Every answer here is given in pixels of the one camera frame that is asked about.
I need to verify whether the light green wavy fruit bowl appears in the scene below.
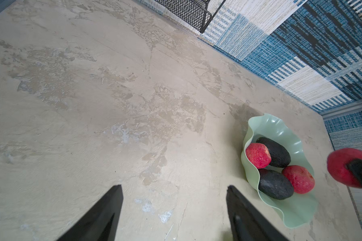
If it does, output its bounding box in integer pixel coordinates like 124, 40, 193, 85
241, 113, 318, 229

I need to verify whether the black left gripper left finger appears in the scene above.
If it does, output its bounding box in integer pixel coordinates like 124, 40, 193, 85
58, 185, 123, 241

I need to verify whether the red fake peach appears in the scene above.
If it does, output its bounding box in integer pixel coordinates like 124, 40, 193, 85
282, 165, 315, 194
245, 143, 271, 169
327, 148, 362, 188

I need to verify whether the dark avocado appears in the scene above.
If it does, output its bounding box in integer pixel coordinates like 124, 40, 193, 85
258, 169, 294, 200
256, 137, 291, 168

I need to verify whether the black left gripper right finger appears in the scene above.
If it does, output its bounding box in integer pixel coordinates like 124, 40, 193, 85
226, 185, 288, 241

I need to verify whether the black wire mesh shelf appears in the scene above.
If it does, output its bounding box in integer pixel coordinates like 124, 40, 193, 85
155, 0, 226, 34

